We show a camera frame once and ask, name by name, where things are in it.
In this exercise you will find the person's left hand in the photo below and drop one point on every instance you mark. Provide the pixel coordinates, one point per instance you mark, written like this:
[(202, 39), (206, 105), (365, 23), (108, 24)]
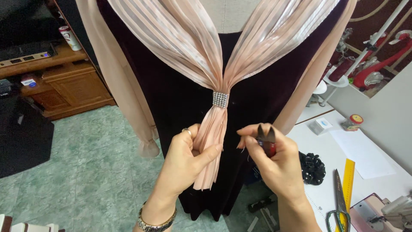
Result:
[(180, 161)]

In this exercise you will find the person's right hand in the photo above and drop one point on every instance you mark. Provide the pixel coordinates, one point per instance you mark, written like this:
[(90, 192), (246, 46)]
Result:
[(280, 170)]

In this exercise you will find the pink pleated scarf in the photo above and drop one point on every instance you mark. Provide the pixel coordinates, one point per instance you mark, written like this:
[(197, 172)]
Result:
[(180, 35)]

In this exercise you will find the black beaded applique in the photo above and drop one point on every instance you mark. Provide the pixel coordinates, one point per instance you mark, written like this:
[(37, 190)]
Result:
[(311, 169)]

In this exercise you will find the dark velvet dress pink sleeves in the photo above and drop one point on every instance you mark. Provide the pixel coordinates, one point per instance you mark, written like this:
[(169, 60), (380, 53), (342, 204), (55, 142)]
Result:
[(180, 100)]

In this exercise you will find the yellow ruler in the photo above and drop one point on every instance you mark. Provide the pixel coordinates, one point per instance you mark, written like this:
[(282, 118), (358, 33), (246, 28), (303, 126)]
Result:
[(348, 187)]

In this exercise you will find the rhinestone buckle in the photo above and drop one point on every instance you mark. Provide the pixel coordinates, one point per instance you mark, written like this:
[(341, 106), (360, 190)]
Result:
[(220, 99)]

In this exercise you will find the white paper sheet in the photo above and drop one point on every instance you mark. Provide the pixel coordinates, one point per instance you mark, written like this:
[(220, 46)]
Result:
[(362, 153)]

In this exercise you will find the jar with red lid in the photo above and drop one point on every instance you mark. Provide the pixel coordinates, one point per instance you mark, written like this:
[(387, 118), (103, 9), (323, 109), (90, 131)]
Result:
[(352, 123)]

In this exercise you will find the sewing machine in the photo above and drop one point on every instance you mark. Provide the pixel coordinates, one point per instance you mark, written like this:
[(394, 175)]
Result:
[(383, 212)]

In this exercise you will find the maroon thread spool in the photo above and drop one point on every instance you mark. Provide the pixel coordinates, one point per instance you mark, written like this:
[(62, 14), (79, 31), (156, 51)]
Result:
[(341, 69)]

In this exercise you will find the wooden cabinet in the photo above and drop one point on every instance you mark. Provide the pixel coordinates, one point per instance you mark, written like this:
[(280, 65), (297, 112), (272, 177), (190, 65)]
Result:
[(70, 83)]

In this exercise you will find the white thread stand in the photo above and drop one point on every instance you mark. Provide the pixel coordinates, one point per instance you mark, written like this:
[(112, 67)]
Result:
[(363, 54)]

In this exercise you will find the red silver ornament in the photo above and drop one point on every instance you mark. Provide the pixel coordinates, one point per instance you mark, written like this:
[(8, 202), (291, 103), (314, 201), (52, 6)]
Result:
[(383, 64)]

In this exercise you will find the beige dress form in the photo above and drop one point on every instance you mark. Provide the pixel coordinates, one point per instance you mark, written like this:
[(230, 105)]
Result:
[(230, 14)]

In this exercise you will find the red white can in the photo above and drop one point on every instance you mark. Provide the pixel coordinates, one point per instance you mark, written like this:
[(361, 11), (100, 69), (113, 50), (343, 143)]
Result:
[(70, 38)]

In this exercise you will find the white brown striped furniture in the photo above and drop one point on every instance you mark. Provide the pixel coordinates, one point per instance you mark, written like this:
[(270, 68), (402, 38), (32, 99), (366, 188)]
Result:
[(25, 225)]

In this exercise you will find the small white blue box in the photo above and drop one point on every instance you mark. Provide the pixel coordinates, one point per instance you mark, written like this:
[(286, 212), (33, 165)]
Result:
[(29, 82)]

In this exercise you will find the black set-top box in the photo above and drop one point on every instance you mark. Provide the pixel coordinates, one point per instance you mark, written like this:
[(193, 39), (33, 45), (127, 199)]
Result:
[(25, 51)]

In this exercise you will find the grey metal table frame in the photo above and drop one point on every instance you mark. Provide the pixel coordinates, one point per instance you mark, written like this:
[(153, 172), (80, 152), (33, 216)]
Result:
[(262, 209)]

